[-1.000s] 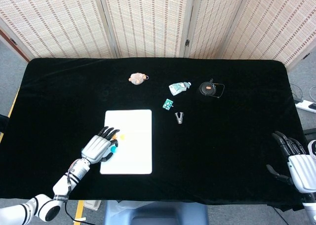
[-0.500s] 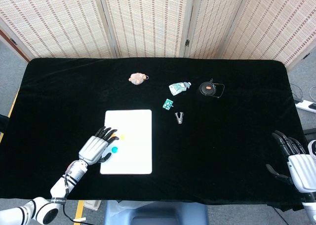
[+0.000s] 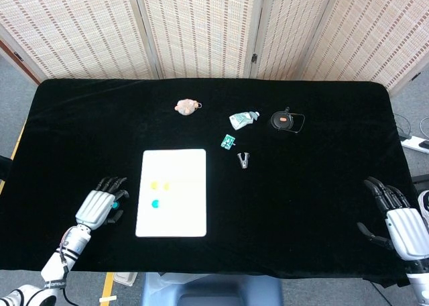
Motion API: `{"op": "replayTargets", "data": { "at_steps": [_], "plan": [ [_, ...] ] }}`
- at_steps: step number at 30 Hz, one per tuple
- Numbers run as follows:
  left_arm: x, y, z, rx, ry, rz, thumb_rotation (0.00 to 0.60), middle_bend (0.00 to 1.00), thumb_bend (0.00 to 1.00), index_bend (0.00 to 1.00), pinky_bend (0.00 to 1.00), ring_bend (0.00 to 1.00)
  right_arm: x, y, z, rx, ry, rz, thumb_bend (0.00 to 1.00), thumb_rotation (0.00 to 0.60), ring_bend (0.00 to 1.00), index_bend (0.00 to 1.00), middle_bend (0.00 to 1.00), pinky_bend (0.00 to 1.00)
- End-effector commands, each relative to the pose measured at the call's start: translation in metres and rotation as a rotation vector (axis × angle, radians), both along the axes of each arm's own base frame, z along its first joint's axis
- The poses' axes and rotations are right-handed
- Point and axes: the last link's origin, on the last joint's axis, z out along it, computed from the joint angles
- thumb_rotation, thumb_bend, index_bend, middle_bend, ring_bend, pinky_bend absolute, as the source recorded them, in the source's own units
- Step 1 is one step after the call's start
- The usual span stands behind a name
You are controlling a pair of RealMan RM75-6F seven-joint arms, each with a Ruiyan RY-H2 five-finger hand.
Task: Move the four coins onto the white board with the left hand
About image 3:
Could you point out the black object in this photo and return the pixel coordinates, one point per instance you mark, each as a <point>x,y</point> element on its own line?
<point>4,168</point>

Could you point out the white power strip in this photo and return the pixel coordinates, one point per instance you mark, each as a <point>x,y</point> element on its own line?
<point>414,142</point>

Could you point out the white magnetic board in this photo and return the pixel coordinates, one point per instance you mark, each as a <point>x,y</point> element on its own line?
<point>184,218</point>

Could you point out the black screen hinge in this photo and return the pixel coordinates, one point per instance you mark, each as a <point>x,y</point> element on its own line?
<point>254,58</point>
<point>415,76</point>
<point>17,56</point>

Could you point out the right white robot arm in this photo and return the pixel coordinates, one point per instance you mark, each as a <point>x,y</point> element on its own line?
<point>419,286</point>

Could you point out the white plastic container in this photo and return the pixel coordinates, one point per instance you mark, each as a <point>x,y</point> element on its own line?
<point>124,278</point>

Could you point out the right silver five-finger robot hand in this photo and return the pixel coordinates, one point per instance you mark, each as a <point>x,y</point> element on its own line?
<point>407,232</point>

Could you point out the orange round chip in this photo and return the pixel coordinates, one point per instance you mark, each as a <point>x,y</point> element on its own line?
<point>154,185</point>
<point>166,186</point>

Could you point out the teal round chip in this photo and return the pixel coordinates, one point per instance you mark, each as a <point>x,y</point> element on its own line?
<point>155,203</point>
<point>115,205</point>

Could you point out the black velvet tablecloth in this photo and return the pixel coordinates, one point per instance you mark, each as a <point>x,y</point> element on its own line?
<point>268,202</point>

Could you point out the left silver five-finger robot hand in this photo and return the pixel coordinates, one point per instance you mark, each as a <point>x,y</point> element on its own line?
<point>94,210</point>

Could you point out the white tape piece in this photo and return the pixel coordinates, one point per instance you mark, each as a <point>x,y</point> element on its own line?
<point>108,299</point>

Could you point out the white green spout pouch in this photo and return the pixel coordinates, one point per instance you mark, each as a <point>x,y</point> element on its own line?
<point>241,120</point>

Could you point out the yellow floor tape strip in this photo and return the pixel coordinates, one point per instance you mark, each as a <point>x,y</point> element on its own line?
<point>108,284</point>

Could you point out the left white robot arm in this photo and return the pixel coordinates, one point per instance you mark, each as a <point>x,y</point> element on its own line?
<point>57,262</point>

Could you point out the woven folding screen panel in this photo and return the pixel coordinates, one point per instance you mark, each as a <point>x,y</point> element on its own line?
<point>73,27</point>
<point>291,27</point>
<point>197,27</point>
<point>378,27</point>

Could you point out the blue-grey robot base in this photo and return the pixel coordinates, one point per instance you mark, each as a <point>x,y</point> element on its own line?
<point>214,289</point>

